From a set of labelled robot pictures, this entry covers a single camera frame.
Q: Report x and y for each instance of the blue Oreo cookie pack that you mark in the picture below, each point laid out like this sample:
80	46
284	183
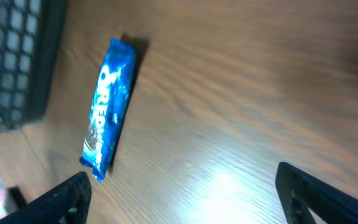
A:
108	109

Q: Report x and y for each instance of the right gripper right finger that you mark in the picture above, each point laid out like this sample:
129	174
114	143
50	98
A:
300	193

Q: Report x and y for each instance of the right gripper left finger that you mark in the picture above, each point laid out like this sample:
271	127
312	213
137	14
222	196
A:
68	202

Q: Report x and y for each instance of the grey plastic mesh basket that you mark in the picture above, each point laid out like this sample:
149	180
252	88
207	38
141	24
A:
30	34

